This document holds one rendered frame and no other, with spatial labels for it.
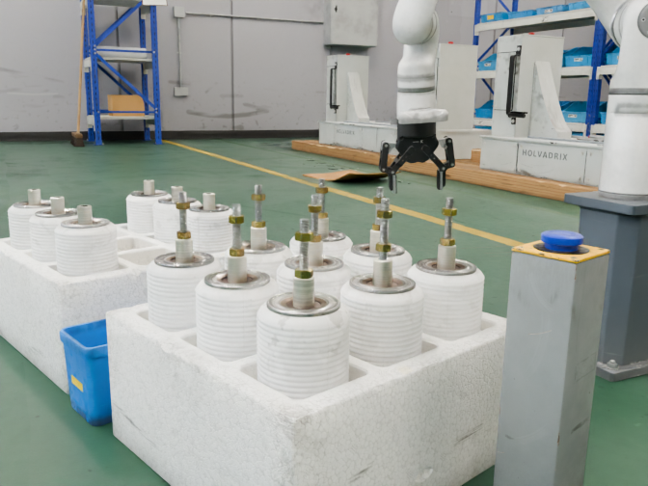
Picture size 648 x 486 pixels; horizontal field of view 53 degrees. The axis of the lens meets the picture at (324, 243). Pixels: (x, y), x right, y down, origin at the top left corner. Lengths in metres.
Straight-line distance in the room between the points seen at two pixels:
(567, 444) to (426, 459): 0.15
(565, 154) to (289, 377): 2.79
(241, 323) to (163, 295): 0.14
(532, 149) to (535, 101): 0.34
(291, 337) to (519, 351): 0.24
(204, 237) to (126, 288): 0.19
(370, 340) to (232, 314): 0.15
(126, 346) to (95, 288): 0.23
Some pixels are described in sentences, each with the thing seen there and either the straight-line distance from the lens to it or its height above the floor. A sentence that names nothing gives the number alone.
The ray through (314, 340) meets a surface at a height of 0.23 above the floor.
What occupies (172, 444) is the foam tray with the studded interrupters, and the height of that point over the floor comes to 0.06.
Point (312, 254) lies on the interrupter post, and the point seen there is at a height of 0.27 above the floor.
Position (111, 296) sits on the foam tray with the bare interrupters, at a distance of 1.09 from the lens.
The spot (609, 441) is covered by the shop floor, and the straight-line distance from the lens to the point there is 1.02.
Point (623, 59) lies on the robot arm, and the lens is 1.18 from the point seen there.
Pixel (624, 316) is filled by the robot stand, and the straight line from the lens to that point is 1.20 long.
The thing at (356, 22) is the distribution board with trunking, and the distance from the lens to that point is 7.82.
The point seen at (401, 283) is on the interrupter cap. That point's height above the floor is 0.25.
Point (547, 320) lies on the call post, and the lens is 0.68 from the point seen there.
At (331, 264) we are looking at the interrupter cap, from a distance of 0.81.
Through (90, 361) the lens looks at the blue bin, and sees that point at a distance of 0.96.
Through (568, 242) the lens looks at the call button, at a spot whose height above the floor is 0.32.
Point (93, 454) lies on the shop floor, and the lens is 0.94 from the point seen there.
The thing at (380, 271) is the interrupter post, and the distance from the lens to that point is 0.73.
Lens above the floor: 0.46
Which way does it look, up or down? 13 degrees down
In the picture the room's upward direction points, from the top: 1 degrees clockwise
